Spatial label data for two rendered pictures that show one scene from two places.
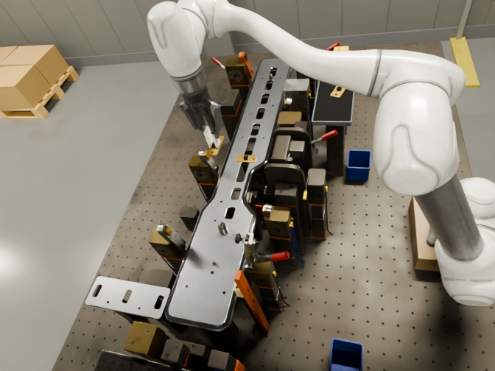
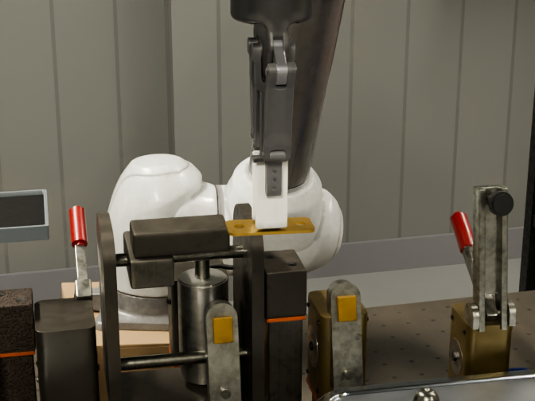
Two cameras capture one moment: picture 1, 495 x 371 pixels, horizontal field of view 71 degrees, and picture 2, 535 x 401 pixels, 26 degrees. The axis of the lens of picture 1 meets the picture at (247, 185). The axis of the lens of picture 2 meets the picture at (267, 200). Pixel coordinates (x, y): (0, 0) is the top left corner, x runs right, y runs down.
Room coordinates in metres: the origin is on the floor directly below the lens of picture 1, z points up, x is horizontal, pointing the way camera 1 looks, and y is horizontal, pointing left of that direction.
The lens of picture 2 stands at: (1.51, 0.88, 1.65)
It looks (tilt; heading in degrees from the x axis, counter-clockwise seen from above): 19 degrees down; 231
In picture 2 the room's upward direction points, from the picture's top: straight up
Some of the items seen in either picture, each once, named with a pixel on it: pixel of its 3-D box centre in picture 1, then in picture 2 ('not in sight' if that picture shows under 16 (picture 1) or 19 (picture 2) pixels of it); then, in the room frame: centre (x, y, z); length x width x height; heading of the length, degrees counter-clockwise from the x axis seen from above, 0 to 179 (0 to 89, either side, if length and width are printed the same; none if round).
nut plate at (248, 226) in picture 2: (214, 144); (270, 222); (0.84, 0.06, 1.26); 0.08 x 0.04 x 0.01; 150
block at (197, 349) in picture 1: (200, 358); not in sight; (0.34, 0.32, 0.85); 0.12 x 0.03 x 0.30; 62
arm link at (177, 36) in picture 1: (175, 35); not in sight; (0.85, 0.05, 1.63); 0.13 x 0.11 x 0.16; 150
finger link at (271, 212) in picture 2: (208, 137); (271, 192); (0.85, 0.07, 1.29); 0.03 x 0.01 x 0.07; 150
